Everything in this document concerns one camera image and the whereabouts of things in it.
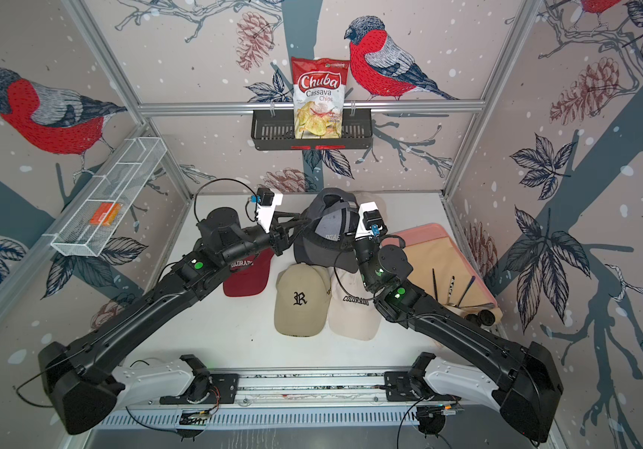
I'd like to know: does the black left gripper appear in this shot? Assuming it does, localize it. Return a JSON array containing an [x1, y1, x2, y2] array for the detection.
[[220, 210, 308, 269]]

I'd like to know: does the black baseball cap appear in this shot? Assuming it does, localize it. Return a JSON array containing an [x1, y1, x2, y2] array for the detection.
[[293, 187, 359, 273]]

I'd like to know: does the red baseball cap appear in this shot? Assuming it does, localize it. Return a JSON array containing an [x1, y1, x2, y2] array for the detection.
[[223, 249, 275, 297]]

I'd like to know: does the khaki baseball cap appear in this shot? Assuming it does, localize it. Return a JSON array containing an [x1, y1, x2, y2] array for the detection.
[[274, 263, 331, 338]]

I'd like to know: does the cream Colorado baseball cap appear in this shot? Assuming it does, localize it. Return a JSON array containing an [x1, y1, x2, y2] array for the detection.
[[327, 269, 381, 342]]

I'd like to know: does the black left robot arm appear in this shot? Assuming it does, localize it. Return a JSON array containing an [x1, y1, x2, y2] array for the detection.
[[38, 207, 309, 435]]

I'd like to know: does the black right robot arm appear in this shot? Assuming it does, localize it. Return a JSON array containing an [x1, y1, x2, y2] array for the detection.
[[353, 237, 563, 443]]

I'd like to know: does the pink plastic tray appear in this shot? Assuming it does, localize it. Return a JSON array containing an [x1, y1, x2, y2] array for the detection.
[[382, 223, 497, 307]]

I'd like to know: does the amber spice jar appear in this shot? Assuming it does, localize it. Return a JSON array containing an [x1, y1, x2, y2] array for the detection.
[[466, 310, 497, 327]]

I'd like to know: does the Chuba cassava chips bag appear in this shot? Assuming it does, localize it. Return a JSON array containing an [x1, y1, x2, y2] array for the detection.
[[292, 58, 350, 140]]

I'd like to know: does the orange box in basket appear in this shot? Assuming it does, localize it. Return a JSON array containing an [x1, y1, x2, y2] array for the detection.
[[89, 202, 122, 226]]

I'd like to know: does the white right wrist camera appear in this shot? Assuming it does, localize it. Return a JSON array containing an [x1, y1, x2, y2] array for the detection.
[[355, 202, 385, 239]]

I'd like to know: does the black wall basket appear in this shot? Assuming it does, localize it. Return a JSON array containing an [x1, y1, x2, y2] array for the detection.
[[252, 109, 373, 151]]

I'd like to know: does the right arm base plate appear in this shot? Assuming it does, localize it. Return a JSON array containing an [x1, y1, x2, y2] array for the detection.
[[383, 370, 460, 402]]

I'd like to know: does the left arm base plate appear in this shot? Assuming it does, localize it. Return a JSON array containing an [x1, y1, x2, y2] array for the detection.
[[160, 373, 240, 406]]

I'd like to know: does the white wire wall basket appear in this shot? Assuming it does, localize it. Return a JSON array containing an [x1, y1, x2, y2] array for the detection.
[[45, 136, 167, 257]]

